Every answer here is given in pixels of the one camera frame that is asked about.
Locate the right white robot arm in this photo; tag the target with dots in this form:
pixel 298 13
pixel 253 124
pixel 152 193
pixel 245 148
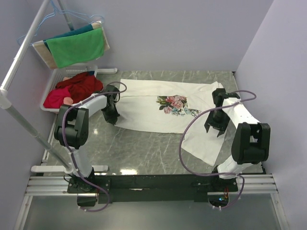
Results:
pixel 252 138

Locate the teal towel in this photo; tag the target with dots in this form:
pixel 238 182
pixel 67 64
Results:
pixel 72 32

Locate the dark red t shirt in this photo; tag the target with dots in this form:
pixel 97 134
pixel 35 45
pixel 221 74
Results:
pixel 81 86

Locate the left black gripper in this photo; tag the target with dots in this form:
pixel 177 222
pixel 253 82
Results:
pixel 110 119

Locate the pink t shirt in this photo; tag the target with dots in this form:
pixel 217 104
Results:
pixel 57 97

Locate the aluminium rail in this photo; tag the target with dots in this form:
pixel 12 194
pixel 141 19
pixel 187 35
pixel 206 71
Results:
pixel 56 186

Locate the white clothes rack frame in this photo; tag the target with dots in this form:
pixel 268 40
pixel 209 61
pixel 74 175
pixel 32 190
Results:
pixel 18 149

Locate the white plastic laundry basket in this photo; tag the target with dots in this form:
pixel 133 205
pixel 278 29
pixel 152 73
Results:
pixel 59 75

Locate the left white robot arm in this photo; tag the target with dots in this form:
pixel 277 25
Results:
pixel 72 126

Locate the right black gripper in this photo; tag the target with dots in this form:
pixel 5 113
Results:
pixel 220 127

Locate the white floral t shirt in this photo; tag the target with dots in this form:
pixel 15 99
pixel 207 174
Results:
pixel 168 107

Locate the beige towel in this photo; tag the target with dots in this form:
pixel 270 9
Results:
pixel 46 55

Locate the black base beam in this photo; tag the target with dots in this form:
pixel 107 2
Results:
pixel 146 188

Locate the green towel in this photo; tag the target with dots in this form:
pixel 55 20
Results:
pixel 78 48

